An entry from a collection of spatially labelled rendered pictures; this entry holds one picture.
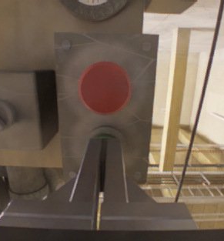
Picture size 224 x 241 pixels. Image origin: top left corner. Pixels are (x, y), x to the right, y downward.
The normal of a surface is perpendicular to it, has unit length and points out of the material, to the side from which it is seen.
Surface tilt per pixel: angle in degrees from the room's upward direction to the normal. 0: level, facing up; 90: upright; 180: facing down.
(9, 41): 90
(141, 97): 90
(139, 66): 90
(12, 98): 90
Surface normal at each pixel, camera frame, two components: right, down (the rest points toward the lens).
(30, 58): 0.00, 0.29
